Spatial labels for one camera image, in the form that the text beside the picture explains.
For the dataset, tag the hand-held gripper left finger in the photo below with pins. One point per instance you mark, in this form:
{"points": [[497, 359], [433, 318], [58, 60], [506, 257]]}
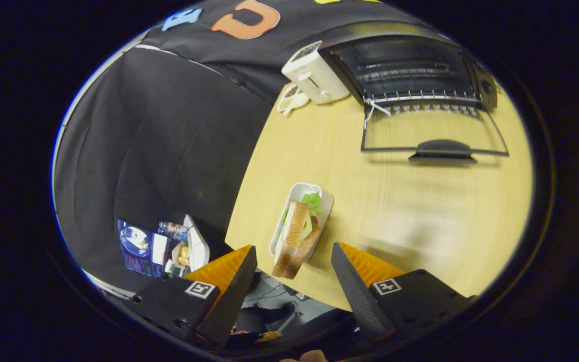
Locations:
{"points": [[231, 296]]}

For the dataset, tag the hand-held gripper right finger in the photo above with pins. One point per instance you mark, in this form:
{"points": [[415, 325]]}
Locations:
{"points": [[357, 296]]}

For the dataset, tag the toast sandwich with lettuce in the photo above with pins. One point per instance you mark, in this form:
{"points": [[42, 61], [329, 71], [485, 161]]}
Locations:
{"points": [[297, 236]]}

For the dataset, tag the black toaster oven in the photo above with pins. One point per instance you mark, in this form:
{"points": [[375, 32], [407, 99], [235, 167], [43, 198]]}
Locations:
{"points": [[405, 65]]}

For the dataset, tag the white pop-up toaster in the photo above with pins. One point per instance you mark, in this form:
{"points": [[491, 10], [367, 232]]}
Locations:
{"points": [[314, 73]]}

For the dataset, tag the white plastic bin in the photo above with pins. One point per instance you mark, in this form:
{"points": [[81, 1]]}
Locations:
{"points": [[196, 246]]}

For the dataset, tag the white oblong tray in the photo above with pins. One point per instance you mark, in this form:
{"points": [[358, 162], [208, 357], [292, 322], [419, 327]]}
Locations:
{"points": [[325, 203]]}

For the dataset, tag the small white dish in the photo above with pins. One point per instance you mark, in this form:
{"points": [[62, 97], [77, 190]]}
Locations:
{"points": [[293, 98]]}

